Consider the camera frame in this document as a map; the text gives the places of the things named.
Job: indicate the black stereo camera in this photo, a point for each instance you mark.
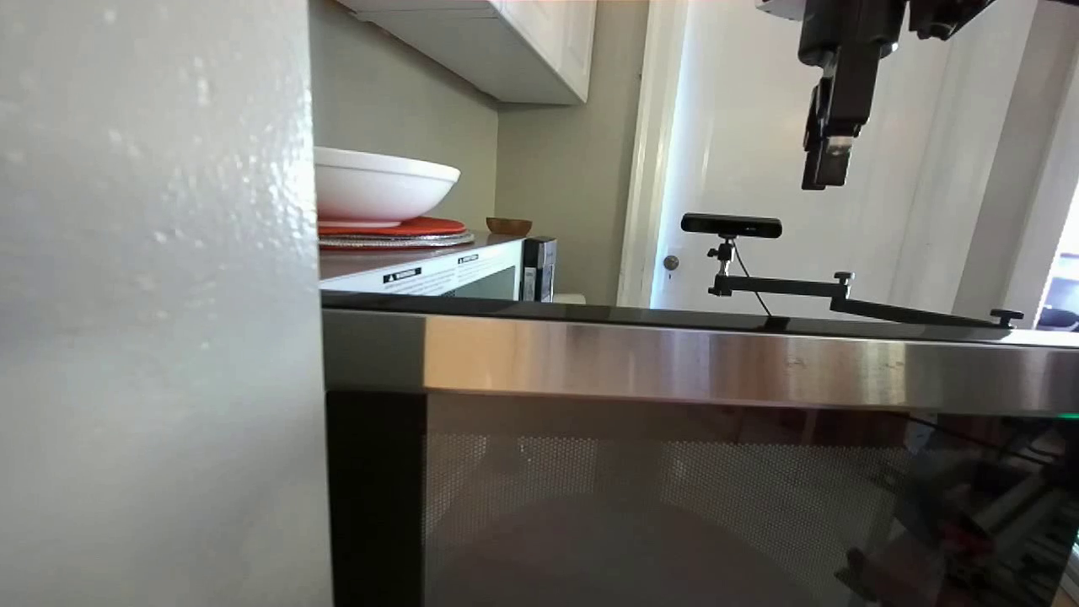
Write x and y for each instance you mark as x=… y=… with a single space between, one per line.
x=756 y=228

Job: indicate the small wooden bowl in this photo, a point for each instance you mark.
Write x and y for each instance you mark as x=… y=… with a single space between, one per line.
x=506 y=228

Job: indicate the white ceramic bowl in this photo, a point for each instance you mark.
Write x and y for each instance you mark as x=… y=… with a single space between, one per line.
x=376 y=186

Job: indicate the white microwave oven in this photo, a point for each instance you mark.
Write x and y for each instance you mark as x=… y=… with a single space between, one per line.
x=483 y=268

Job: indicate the white wall cabinet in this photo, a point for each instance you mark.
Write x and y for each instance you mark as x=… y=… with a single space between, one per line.
x=517 y=52

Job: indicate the white fridge side panel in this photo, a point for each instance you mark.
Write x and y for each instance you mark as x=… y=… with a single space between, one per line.
x=161 y=325

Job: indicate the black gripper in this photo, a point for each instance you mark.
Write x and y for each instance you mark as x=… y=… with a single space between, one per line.
x=847 y=43

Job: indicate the stainless steel oven front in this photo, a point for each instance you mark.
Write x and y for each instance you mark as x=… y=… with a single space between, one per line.
x=493 y=452

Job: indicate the red plate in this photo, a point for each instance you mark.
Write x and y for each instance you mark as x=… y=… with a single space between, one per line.
x=406 y=228

